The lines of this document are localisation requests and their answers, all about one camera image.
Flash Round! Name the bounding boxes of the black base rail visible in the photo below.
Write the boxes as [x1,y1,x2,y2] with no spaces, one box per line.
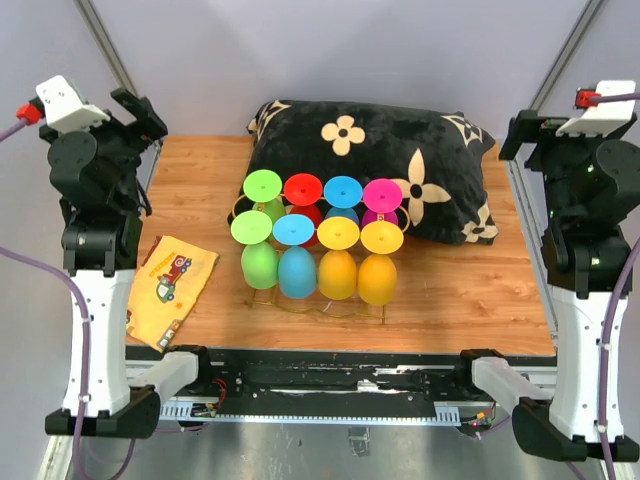
[124,344,559,421]

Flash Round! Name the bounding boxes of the black floral pillow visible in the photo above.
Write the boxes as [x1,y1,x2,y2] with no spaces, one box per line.
[247,99,498,245]

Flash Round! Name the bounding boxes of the green wine glass back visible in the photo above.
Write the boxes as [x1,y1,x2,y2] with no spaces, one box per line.
[243,169,286,222]

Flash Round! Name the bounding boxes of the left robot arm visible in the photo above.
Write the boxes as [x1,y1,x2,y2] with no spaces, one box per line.
[36,76,214,439]

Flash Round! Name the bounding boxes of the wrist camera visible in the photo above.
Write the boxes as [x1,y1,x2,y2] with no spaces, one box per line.
[555,80,639,137]
[35,75,110,134]

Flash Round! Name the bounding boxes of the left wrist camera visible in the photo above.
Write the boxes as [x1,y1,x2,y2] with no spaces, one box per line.
[35,75,110,134]

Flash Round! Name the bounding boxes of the blue wine glass front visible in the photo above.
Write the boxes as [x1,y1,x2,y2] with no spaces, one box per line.
[273,214,317,299]

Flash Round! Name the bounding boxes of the blue wine glass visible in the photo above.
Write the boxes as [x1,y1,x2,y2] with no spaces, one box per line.
[273,214,317,299]
[324,176,363,225]

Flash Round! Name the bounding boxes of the blue wine glass back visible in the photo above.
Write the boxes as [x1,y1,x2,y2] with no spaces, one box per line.
[324,176,363,225]

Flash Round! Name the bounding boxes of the gold wire glass rack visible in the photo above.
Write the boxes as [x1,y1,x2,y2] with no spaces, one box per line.
[231,194,410,325]

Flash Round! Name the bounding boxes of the yellow truck print cloth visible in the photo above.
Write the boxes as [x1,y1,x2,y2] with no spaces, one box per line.
[127,235,219,352]

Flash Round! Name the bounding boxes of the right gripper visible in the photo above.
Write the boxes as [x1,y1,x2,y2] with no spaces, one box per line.
[498,109,620,226]

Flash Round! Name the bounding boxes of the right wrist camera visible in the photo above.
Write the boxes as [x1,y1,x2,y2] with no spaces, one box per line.
[555,80,639,137]

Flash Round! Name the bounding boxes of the red wine glass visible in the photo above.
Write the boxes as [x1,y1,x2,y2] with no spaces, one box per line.
[284,173,324,228]

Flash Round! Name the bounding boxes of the green wine glass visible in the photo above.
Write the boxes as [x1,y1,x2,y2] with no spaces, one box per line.
[231,210,279,290]
[243,169,286,222]

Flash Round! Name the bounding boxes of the green wine glass front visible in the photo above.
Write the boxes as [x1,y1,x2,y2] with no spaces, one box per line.
[231,210,279,290]

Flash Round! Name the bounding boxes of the magenta wine glass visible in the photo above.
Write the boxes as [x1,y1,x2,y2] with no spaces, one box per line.
[361,178,403,228]

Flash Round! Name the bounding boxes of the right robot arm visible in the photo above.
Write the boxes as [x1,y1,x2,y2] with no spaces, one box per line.
[452,110,639,463]

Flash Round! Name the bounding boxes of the yellow wine glass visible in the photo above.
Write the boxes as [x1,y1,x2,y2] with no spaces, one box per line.
[358,220,404,306]
[317,216,360,300]

